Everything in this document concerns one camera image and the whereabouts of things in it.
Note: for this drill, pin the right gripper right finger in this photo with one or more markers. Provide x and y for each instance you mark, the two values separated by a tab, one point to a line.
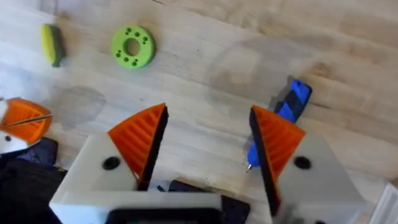
317	186

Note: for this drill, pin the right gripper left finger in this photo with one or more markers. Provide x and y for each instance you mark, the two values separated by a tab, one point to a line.
93	168

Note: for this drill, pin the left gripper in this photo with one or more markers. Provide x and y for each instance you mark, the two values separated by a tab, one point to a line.
21	189

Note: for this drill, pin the yellow green toy vegetable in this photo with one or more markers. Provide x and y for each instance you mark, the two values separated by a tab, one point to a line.
49	43

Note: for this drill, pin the blue electric screwdriver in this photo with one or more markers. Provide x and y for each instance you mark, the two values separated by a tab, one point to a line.
293	99

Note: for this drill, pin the green disc with holes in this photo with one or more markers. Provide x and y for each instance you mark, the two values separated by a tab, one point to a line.
146	46

